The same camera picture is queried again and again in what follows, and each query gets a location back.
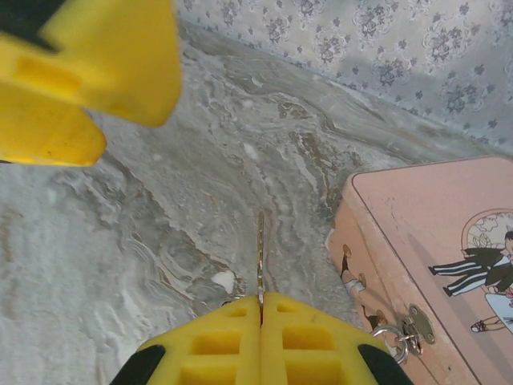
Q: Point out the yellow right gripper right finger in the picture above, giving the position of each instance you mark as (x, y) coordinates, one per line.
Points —
(304, 361)

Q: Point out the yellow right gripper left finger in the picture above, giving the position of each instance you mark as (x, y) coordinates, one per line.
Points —
(224, 361)

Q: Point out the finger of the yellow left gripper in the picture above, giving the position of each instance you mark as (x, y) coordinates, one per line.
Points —
(128, 60)
(44, 132)

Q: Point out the brass key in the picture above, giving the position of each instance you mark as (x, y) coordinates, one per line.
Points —
(261, 256)

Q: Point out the silver box hasp latch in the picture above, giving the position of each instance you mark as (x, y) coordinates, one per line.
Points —
(421, 329)

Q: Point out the pink illustrated tin box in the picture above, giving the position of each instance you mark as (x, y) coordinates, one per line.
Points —
(433, 248)

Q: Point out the floral patterned backdrop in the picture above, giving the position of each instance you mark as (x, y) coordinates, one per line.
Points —
(380, 48)

